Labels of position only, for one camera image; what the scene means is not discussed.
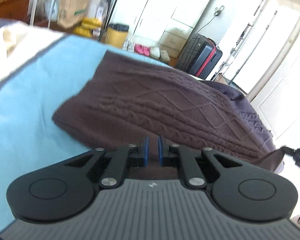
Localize yellow trash bin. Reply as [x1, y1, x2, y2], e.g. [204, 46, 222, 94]
[105, 23, 129, 48]

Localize dark brown knit sweater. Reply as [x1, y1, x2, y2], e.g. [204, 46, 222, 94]
[52, 51, 283, 172]

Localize white patterned duvet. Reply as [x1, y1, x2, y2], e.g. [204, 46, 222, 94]
[0, 22, 64, 81]

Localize black suitcase with red stripe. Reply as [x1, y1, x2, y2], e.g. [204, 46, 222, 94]
[175, 34, 223, 80]

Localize pink slippers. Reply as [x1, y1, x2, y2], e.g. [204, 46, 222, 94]
[134, 44, 150, 56]

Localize yellow plastic bag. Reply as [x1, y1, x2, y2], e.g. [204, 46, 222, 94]
[73, 17, 102, 38]

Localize light blue bed sheet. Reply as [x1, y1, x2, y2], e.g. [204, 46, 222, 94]
[0, 35, 177, 239]

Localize brown paper bag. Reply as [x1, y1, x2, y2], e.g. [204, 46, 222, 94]
[57, 0, 90, 29]

